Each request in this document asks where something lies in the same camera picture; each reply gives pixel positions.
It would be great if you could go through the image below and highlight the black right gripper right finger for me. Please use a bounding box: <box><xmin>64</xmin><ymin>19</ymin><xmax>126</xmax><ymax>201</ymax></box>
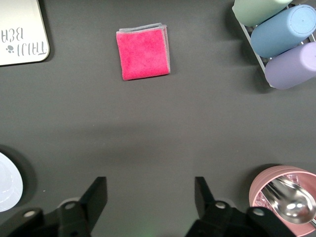
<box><xmin>185</xmin><ymin>176</ymin><xmax>297</xmax><ymax>237</ymax></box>

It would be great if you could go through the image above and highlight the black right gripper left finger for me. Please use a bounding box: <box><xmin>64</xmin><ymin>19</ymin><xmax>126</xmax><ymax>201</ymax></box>
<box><xmin>0</xmin><ymin>176</ymin><xmax>107</xmax><ymax>237</ymax></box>

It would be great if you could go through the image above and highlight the white round plate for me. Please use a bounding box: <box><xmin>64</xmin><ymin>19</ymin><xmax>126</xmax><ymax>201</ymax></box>
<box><xmin>0</xmin><ymin>152</ymin><xmax>24</xmax><ymax>213</ymax></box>

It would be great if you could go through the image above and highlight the pink ribbed bowl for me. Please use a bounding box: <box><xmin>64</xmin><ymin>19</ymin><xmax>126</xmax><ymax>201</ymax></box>
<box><xmin>248</xmin><ymin>165</ymin><xmax>316</xmax><ymax>237</ymax></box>

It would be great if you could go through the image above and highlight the metal scoop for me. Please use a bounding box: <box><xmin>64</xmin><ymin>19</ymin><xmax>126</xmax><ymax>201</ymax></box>
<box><xmin>261</xmin><ymin>177</ymin><xmax>316</xmax><ymax>228</ymax></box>

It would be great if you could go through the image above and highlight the pink folded cloth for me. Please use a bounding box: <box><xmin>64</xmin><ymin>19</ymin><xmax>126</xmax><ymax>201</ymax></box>
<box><xmin>116</xmin><ymin>23</ymin><xmax>171</xmax><ymax>81</ymax></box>

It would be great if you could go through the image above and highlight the purple cup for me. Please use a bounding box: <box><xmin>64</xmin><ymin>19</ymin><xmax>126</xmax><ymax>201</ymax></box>
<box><xmin>264</xmin><ymin>41</ymin><xmax>316</xmax><ymax>90</ymax></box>

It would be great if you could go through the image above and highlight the blue cup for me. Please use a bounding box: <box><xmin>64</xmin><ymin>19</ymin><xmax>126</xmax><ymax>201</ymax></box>
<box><xmin>250</xmin><ymin>4</ymin><xmax>316</xmax><ymax>58</ymax></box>

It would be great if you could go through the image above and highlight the cream tray with bear print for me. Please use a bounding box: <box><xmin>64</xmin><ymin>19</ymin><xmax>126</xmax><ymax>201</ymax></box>
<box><xmin>0</xmin><ymin>0</ymin><xmax>50</xmax><ymax>67</ymax></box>

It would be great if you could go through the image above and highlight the mint green cup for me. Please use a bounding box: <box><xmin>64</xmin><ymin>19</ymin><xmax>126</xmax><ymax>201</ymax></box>
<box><xmin>232</xmin><ymin>0</ymin><xmax>294</xmax><ymax>27</ymax></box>

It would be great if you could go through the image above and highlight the white wire cup rack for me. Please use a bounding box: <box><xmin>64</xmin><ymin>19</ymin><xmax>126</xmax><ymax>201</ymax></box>
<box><xmin>238</xmin><ymin>21</ymin><xmax>316</xmax><ymax>88</ymax></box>

